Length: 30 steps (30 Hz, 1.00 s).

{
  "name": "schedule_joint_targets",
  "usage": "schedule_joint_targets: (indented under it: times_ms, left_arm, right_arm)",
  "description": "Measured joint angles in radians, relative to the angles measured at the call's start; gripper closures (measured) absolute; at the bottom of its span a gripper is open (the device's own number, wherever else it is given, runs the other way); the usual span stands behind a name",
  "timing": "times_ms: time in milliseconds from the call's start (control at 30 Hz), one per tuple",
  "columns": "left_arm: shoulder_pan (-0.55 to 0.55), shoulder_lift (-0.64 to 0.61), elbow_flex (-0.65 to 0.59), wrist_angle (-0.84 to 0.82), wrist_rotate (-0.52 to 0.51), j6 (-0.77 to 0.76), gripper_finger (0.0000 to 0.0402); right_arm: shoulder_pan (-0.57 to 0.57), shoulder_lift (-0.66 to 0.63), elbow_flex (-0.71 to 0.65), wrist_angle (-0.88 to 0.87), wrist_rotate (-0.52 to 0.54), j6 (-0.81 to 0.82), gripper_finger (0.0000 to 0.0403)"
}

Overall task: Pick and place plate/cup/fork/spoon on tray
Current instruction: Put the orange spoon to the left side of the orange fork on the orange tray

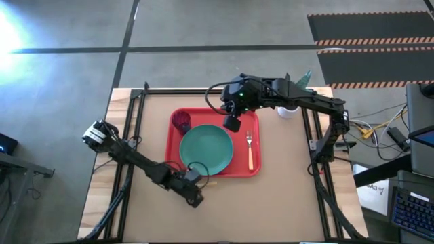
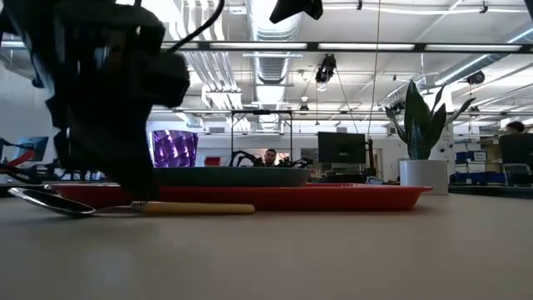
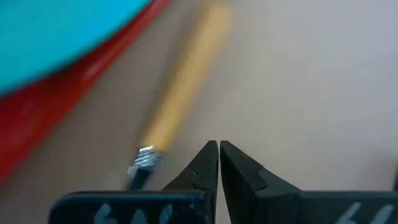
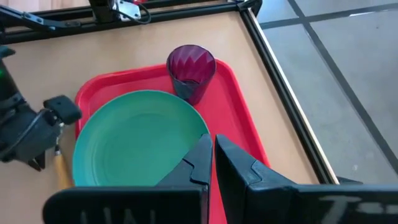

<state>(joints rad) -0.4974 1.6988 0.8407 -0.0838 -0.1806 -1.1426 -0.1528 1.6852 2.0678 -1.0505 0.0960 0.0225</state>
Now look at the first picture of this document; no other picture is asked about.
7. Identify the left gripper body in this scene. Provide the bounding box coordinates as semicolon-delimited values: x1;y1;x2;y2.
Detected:
167;176;201;201

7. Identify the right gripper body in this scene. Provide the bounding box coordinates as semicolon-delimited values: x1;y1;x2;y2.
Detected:
220;75;254;117

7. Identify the red plastic tray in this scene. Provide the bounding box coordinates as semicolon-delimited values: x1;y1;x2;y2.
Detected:
165;107;262;178

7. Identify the green round plate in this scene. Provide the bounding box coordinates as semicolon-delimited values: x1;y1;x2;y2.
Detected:
179;123;235;176

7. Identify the fork with orange handle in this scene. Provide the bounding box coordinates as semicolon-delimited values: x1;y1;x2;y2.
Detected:
245;130;254;171

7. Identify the purple faceted cup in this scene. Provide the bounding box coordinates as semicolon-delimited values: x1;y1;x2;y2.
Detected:
170;110;193;136

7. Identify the snake plant in white pot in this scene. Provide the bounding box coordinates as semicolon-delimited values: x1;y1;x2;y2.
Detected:
277;70;315;120

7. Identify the black hazard-striped floor mat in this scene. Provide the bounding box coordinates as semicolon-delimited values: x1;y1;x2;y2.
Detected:
307;11;434;47
317;47;434;89

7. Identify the black side desk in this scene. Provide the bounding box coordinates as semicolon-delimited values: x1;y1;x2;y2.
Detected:
352;154;434;244

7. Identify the white cardboard box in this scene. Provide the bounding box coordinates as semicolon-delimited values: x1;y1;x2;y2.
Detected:
352;164;391;216

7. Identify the black power adapter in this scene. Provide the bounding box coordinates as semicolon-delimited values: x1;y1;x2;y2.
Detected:
387;127;410;153

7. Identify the dark grey computer case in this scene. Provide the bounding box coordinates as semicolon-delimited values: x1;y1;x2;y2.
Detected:
406;83;434;179

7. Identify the black electronic device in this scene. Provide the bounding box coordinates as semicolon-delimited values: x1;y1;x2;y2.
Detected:
0;132;19;156

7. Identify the black keyboard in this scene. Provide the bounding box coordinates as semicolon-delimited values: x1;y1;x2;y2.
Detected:
390;186;434;242

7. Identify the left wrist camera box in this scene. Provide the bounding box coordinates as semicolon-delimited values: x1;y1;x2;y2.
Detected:
184;168;203;184

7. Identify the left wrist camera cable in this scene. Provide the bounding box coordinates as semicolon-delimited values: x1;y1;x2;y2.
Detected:
187;161;210;188

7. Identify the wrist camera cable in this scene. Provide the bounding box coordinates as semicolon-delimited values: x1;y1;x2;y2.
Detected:
187;161;210;188
204;80;238;116

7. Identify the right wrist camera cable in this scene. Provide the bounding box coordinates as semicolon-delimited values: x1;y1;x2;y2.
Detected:
204;80;238;116

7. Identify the black aluminium table frame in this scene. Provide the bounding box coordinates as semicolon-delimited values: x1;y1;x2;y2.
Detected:
83;81;366;241

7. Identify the yellow cable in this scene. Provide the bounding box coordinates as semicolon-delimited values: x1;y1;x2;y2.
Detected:
359;108;408;140

